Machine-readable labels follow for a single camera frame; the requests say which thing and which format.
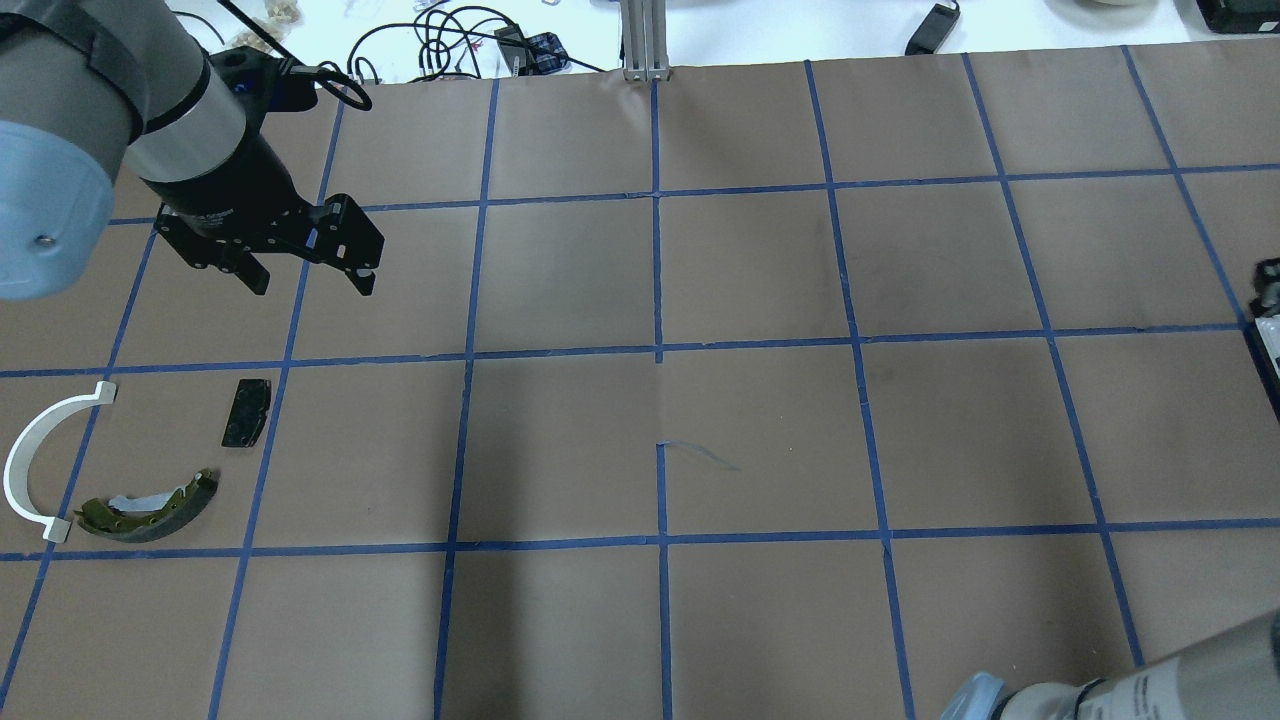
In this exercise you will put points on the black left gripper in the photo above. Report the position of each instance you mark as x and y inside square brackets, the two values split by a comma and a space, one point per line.
[232, 188]

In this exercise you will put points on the white curved plastic bracket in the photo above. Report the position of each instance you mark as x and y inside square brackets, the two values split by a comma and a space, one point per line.
[25, 447]

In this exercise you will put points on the olive green brake shoe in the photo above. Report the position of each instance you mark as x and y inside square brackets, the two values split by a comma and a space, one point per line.
[136, 520]

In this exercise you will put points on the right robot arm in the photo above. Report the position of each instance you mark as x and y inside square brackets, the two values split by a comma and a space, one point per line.
[1232, 675]

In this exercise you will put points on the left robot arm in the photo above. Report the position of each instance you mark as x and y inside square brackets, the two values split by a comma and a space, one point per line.
[93, 87]

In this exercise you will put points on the black power adapter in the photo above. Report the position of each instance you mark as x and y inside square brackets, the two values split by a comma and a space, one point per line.
[933, 29]

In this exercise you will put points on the black brake pad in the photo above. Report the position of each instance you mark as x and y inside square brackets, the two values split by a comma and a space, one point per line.
[248, 413]

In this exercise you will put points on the aluminium frame post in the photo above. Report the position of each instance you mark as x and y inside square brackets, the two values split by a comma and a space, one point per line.
[644, 54]

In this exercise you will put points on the silver metal tray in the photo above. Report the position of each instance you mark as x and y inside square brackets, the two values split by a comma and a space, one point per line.
[1262, 336]

